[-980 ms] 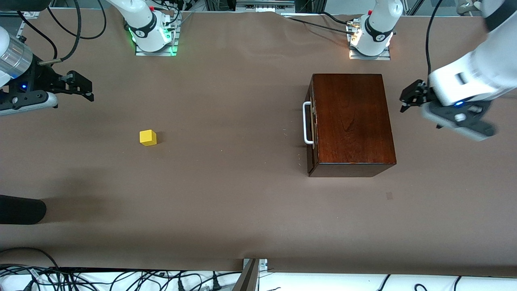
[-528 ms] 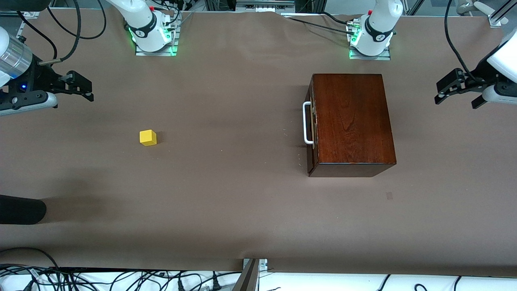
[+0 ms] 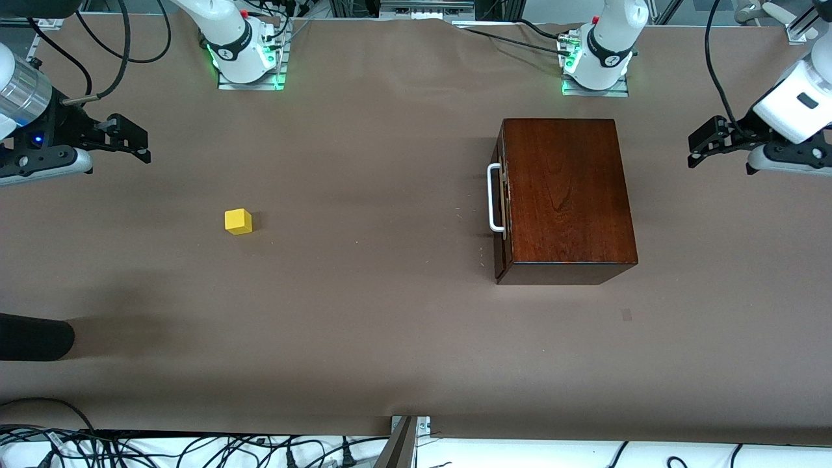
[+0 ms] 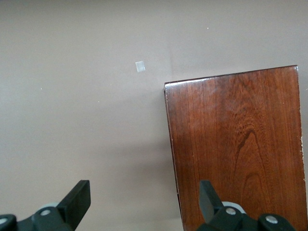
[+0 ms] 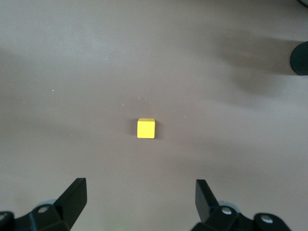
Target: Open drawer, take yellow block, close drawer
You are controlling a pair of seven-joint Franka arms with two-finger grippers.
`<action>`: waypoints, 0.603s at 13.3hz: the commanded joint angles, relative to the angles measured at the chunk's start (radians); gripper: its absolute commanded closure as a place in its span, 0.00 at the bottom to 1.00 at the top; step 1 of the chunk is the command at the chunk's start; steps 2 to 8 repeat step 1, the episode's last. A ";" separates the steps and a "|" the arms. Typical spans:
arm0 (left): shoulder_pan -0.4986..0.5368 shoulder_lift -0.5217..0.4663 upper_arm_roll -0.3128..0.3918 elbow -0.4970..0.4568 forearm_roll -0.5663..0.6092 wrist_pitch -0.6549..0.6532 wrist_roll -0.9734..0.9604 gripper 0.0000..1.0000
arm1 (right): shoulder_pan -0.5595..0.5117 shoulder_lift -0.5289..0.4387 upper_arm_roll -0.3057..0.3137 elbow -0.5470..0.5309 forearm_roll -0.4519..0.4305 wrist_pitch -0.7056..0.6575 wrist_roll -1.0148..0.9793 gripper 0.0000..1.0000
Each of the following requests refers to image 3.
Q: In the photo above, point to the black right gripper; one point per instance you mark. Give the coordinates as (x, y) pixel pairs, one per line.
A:
(67, 122)

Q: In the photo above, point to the aluminium frame profile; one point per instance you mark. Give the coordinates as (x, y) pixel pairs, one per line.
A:
(803, 26)

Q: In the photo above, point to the aluminium table edge rail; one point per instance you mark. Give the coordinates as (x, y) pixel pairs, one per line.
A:
(40, 39)

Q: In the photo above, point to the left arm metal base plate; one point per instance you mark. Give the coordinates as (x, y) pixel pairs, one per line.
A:
(595, 92)

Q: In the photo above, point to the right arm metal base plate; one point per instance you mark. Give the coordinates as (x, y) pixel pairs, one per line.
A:
(250, 85)

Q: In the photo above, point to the silver equipment rack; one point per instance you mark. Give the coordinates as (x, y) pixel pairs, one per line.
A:
(426, 8)

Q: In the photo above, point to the grey metal beam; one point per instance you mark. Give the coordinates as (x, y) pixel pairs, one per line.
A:
(398, 452)

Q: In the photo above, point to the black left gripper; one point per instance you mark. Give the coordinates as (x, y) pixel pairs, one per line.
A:
(741, 134)

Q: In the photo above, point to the brown table cover sheet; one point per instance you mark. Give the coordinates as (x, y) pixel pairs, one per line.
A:
(325, 292)

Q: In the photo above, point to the black power plug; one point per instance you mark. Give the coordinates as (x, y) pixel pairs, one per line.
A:
(292, 459)
(349, 455)

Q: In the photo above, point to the silver corner bracket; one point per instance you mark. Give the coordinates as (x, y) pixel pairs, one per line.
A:
(424, 425)

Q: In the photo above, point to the dark brown wooden cabinet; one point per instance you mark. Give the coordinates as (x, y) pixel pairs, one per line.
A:
(565, 195)

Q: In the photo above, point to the grey chair base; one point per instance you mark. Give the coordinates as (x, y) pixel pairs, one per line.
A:
(767, 12)

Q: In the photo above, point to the black cylindrical object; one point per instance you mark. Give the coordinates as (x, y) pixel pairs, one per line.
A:
(32, 337)

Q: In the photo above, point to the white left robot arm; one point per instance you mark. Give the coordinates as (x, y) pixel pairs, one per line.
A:
(611, 39)

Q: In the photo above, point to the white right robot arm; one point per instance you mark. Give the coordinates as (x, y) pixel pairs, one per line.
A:
(227, 32)

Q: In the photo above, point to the yellow wooden block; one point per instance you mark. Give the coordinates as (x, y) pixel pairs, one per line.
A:
(238, 221)

